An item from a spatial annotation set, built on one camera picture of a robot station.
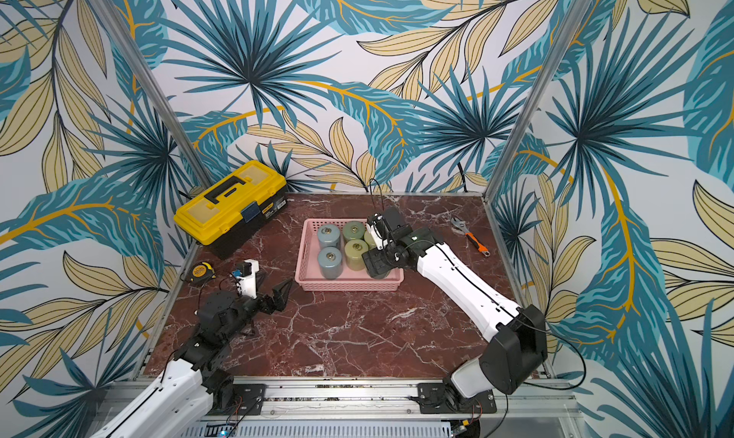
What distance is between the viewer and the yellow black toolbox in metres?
0.90

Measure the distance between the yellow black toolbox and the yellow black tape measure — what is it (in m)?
0.06

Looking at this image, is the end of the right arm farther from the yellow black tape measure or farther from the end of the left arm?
the yellow black tape measure

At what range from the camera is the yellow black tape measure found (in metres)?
0.94
